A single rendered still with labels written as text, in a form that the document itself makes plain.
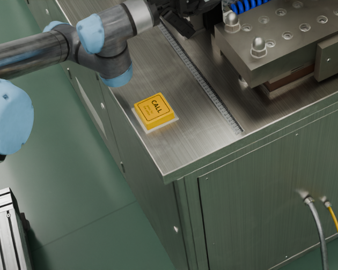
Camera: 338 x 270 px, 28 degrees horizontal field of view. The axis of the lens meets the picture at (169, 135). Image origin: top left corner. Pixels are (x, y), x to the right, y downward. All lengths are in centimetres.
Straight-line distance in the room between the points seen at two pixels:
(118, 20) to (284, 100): 42
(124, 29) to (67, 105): 141
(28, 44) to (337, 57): 67
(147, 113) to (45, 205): 110
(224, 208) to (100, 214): 86
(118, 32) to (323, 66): 46
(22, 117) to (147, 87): 48
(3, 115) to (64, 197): 141
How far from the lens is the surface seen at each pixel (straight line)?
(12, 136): 118
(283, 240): 205
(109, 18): 141
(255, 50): 144
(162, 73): 162
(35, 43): 145
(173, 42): 168
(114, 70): 148
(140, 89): 159
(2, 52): 138
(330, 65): 156
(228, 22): 149
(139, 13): 142
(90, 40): 140
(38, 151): 269
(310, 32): 151
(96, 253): 240
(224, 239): 183
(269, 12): 155
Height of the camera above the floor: 210
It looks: 53 degrees down
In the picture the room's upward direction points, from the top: 10 degrees counter-clockwise
